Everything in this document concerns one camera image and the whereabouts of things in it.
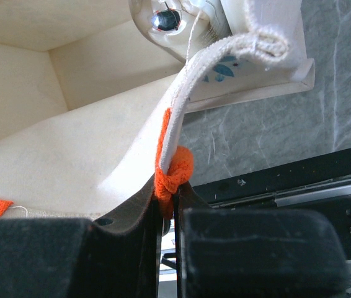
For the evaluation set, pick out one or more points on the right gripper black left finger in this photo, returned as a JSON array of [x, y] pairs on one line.
[[116, 255]]

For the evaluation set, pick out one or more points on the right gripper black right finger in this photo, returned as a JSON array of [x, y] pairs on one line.
[[255, 252]]

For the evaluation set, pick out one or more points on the beige canvas tote bag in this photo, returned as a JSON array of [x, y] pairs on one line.
[[90, 109]]

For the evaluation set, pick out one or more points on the white bottle grey cap right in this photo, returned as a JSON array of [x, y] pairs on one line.
[[229, 17]]

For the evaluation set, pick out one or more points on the clear silver top bottle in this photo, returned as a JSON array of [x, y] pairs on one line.
[[177, 27]]

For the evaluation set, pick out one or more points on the aluminium rail frame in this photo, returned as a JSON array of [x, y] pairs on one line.
[[321, 184]]

